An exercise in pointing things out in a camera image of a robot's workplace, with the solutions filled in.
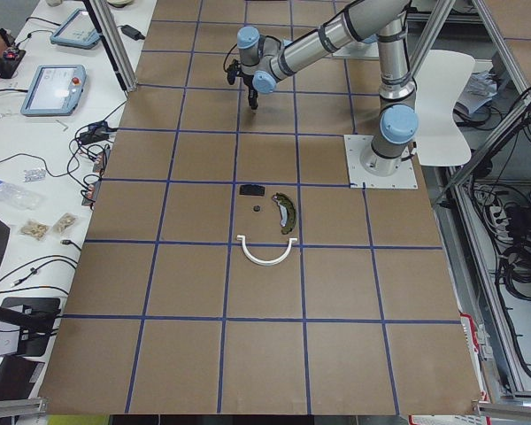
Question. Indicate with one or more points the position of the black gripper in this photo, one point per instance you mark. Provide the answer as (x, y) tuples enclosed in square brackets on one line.
[(250, 88)]

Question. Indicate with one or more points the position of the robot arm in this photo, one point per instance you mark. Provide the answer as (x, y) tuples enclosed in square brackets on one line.
[(265, 60)]

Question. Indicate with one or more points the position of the black brake pad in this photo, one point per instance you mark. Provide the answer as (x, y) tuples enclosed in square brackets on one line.
[(253, 190)]

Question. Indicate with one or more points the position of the olive brake shoe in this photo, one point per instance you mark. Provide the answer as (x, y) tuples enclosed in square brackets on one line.
[(287, 211)]

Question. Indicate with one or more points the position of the black power adapter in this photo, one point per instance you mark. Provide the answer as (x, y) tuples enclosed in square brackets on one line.
[(132, 32)]

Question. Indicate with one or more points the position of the blue teach pendant far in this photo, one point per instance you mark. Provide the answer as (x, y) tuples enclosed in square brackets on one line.
[(77, 31)]

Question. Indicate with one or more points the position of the blue teach pendant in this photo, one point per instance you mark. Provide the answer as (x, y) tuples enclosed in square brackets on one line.
[(54, 91), (77, 31)]

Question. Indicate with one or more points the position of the white plastic chair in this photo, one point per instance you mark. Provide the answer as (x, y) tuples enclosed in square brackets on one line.
[(440, 81)]

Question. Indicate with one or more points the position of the blue teach pendant near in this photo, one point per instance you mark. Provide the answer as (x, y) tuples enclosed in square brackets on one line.
[(54, 91)]

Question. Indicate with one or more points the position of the bag of wooden pieces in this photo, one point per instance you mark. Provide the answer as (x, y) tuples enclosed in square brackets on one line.
[(34, 229)]

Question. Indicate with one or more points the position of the clear plastic water bottle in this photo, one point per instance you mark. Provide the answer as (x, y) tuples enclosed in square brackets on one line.
[(18, 197)]

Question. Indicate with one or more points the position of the white curved plastic bracket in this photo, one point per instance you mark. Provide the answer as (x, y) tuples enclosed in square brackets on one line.
[(266, 257)]

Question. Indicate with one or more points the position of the aluminium frame post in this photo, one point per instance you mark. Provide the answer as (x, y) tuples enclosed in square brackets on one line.
[(106, 27)]

